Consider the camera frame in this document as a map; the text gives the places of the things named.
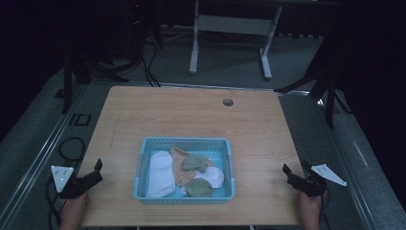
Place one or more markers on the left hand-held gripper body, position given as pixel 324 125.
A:
pixel 63 175

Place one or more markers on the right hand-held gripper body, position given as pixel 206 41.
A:
pixel 308 184

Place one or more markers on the person's right hand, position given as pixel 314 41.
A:
pixel 310 206

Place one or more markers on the person's left hand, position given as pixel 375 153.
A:
pixel 74 207

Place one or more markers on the long white sock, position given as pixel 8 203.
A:
pixel 160 174

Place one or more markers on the light blue plastic basket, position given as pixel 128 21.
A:
pixel 220 153

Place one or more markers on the small white sock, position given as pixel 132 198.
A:
pixel 212 176

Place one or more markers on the black metal stand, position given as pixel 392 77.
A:
pixel 67 83
pixel 330 96

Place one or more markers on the peach sock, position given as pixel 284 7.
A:
pixel 179 171

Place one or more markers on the green sock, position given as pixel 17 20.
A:
pixel 194 163
pixel 198 188

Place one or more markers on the white desk frame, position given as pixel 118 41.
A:
pixel 234 25

